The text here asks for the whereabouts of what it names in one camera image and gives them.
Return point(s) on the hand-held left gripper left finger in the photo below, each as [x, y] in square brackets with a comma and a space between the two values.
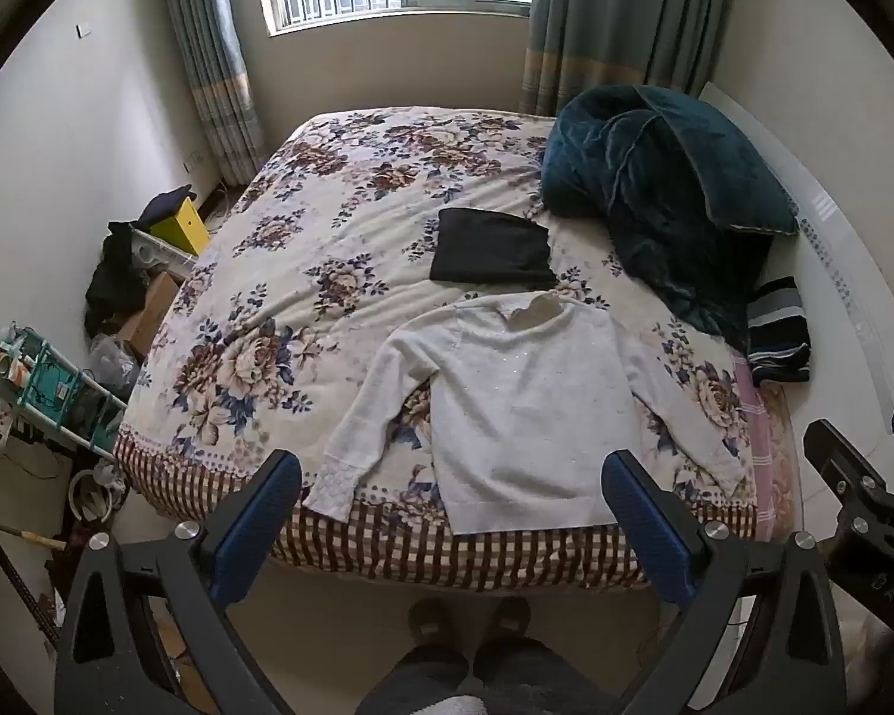
[259, 525]

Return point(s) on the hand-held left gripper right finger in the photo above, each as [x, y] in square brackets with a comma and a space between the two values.
[641, 525]

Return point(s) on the white knit sweater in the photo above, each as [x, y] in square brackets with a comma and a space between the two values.
[521, 417]

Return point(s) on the black clothes pile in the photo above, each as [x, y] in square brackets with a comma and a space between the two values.
[112, 283]

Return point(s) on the pink checked towel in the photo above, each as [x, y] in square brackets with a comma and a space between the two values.
[756, 424]

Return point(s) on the striped folded garment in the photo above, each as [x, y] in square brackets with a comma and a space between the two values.
[778, 331]

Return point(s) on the person's right slipper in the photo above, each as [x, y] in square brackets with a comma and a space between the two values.
[510, 617]

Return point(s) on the person's slipper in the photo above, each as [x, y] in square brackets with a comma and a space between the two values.
[510, 617]
[432, 620]

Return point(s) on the person's left slipper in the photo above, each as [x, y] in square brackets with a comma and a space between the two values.
[432, 620]

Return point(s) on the clear plastic bag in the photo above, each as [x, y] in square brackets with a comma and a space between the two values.
[115, 365]

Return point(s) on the white headboard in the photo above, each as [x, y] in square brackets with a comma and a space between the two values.
[827, 223]

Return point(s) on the person's left leg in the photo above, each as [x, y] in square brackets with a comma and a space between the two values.
[417, 681]

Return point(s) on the yellow stick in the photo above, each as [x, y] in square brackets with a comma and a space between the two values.
[26, 534]

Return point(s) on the cardboard box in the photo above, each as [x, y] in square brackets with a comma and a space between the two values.
[149, 313]

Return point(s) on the teal storage rack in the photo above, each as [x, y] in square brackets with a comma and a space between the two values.
[52, 387]

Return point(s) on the yellow box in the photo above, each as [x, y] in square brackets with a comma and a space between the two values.
[182, 227]

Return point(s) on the black folded cloth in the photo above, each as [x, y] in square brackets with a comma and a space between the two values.
[492, 249]

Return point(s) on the teal plush blanket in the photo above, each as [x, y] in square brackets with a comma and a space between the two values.
[663, 179]

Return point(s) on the dark navy cloth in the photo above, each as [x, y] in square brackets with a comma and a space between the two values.
[160, 208]

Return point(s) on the floral bedsheet bed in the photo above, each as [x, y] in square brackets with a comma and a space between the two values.
[328, 186]

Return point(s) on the blue-grey curtain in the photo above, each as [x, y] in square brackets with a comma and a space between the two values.
[618, 15]
[208, 52]

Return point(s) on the wall outlet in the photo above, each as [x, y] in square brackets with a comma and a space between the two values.
[194, 162]

